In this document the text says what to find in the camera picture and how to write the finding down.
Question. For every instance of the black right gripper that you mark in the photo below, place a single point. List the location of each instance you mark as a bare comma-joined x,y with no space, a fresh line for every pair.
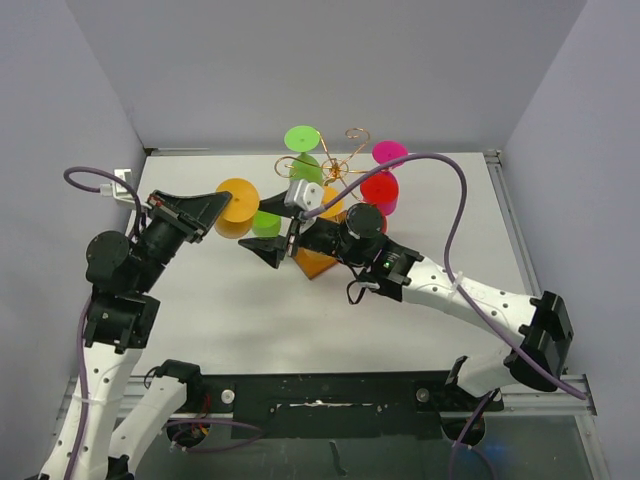
273,248

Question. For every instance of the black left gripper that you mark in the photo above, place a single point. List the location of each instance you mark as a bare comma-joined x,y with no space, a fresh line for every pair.
193,215

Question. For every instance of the orange wine glass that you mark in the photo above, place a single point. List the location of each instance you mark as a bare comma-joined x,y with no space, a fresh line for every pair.
237,218
333,213

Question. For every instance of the green wine glass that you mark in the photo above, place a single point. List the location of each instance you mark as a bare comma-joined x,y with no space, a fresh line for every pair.
301,140
266,224

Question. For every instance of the red wine glass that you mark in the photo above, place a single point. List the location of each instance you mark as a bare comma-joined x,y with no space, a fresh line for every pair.
382,191

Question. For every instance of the pink wine glass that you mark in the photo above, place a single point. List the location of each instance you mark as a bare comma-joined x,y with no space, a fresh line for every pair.
387,151

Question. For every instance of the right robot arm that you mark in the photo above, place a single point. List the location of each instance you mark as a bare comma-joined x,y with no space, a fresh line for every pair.
535,332

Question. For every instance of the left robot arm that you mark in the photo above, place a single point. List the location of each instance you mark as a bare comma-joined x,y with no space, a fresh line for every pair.
116,324

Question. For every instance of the wooden rack base board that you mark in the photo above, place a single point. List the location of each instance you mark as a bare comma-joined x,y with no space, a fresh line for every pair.
313,264

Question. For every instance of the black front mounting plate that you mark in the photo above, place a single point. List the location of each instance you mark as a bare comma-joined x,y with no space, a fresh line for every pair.
421,404

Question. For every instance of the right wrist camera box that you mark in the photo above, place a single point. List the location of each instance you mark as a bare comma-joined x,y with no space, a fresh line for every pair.
304,195

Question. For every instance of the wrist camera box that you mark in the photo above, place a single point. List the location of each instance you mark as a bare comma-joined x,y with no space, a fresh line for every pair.
304,195
119,187

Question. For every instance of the gold wire glass rack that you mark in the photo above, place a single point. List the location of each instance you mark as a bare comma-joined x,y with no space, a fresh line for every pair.
333,168

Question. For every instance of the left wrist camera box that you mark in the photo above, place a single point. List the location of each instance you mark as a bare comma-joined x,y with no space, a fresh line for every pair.
119,187

